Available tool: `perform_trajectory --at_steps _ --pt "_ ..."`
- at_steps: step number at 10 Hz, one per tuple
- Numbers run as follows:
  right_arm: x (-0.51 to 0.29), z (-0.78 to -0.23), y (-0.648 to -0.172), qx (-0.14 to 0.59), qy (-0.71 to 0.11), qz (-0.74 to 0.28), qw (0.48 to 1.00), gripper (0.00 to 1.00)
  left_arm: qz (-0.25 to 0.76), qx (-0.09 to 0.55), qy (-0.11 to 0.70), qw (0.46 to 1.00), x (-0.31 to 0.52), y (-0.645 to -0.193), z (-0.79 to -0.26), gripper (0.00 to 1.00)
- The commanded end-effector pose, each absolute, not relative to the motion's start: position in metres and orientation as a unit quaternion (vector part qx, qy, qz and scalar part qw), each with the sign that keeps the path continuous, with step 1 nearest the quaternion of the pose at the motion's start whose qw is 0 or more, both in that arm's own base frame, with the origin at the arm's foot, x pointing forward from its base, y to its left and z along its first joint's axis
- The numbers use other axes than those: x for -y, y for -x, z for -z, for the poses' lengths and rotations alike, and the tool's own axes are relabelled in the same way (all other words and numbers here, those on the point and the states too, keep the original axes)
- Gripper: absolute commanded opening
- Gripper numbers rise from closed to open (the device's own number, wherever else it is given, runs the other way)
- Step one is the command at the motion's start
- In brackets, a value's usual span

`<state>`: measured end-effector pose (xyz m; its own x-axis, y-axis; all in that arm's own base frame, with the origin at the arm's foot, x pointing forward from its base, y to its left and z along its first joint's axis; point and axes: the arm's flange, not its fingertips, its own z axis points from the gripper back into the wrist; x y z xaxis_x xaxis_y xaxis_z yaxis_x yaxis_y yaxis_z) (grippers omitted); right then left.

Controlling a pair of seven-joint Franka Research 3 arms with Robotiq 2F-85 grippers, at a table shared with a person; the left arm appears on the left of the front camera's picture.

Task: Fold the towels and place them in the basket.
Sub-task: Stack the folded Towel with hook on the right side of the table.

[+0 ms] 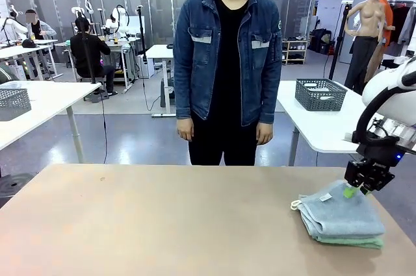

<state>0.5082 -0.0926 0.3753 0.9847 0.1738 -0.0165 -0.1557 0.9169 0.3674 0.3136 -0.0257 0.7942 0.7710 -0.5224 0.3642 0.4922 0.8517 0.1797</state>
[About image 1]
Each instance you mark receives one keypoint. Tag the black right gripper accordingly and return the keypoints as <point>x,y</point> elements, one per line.
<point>382,152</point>

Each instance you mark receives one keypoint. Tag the blue terry towel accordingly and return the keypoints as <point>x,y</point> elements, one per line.
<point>341,217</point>

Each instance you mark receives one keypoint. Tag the grey woven plastic basket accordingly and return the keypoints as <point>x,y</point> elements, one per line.
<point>320,95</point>
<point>13,104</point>

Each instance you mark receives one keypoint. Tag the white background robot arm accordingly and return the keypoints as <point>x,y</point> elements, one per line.
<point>117,19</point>
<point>79,13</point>
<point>16,26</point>

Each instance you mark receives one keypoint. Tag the person's right forearm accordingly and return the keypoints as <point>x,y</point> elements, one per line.
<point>183,94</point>

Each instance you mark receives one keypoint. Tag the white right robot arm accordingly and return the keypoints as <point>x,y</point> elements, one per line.
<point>386,91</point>

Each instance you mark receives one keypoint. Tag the person's left forearm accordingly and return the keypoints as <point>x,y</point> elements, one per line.
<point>269,94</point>

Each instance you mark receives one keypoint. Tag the person's left hand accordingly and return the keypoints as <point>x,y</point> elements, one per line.
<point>265,133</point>

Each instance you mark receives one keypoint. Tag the person's right hand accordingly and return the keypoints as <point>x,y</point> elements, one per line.
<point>186,130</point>

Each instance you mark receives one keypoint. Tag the white side table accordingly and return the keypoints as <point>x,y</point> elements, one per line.
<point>318,130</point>
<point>48,104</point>

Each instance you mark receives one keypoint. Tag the bare mannequin black trousers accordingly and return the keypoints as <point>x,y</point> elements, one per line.
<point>364,52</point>

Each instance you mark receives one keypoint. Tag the black stand white top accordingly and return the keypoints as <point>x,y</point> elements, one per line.
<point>338,42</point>

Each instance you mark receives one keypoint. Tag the black bags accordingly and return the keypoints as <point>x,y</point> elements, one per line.
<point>320,40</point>

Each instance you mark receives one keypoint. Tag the wooden shoe shelf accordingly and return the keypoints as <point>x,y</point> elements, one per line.
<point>294,50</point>

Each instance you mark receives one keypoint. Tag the clothes rack dark garments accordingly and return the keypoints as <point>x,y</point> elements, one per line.
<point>401,22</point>

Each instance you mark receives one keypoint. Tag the mannequin orange shirt tan hat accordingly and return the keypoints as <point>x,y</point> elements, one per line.
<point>386,13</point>

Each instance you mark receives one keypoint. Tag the person in denim jacket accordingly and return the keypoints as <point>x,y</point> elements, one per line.
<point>201,61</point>

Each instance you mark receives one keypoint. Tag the grey step stool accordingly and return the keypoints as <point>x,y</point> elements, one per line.
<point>167,94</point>

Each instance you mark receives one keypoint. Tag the white standing desk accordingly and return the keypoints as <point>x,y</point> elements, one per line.
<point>161,51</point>

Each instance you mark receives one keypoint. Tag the black pole stand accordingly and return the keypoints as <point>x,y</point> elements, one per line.
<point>142,35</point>

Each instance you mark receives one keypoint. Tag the white workbench desk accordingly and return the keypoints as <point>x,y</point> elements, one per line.
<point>122,47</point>

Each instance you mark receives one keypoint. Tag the seated person in black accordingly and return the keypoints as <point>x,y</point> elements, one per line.
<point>91,48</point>

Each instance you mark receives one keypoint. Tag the person in grey jacket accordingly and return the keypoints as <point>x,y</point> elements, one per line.
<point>40,29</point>

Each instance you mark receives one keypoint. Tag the black cap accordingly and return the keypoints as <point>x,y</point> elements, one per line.
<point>28,43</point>

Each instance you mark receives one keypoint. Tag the white long desk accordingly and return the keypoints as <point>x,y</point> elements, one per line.
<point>19,51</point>

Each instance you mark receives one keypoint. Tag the dark olive chair back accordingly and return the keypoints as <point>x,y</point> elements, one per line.
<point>6,73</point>

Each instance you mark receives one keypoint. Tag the silver wrist mount plate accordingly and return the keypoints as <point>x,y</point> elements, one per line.
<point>401,133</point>

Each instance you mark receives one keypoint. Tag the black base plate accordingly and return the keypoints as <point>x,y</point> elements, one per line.
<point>14,186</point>

